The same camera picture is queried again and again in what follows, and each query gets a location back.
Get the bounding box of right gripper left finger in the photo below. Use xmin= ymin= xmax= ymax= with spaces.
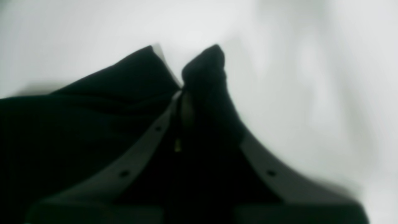
xmin=26 ymin=91 xmax=182 ymax=224

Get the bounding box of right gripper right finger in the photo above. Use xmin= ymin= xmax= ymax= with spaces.
xmin=235 ymin=129 xmax=370 ymax=224

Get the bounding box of black T-shirt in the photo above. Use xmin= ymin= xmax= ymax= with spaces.
xmin=0 ymin=44 xmax=282 ymax=224

